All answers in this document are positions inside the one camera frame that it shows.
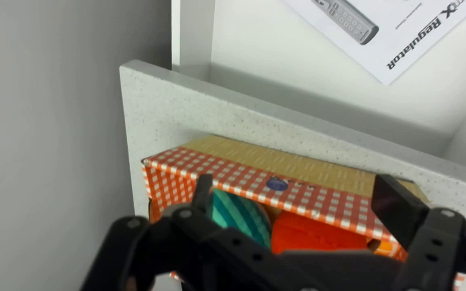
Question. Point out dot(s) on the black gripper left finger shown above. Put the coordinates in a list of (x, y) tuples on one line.
[(202, 190)]

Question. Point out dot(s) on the red checkered cardboard basket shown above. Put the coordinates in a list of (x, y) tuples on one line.
[(308, 161)]

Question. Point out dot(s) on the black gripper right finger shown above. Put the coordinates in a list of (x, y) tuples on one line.
[(400, 206)]

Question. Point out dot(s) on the white printed manual sheet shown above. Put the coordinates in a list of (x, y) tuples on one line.
[(395, 37)]

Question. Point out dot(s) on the white drawer wooden front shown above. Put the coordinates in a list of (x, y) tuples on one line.
[(275, 53)]

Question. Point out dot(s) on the orange plush toy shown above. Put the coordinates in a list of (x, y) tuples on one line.
[(319, 234)]

